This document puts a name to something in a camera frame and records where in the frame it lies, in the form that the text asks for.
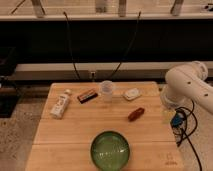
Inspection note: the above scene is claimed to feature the black cable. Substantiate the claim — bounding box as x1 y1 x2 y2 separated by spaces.
108 10 142 80
62 11 82 81

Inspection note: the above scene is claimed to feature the left black cable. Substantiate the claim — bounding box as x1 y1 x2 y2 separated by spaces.
62 11 82 81

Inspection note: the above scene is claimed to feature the clear plastic cup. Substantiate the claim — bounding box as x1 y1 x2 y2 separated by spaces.
100 80 115 102

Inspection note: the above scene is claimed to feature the right black cable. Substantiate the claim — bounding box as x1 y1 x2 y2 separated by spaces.
108 10 142 80

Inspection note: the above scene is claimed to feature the wall power outlet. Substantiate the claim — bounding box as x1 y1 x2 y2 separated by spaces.
88 70 96 81

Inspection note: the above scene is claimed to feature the green ceramic bowl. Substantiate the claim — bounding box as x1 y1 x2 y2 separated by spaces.
90 131 131 171

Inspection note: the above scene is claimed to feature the white plastic bottle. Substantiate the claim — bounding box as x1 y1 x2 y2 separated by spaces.
50 89 71 119

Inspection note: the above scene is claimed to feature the brown candy bar box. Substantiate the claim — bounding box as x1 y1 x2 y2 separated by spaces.
77 89 98 104

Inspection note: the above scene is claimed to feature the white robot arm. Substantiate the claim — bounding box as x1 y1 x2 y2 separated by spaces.
160 61 213 115

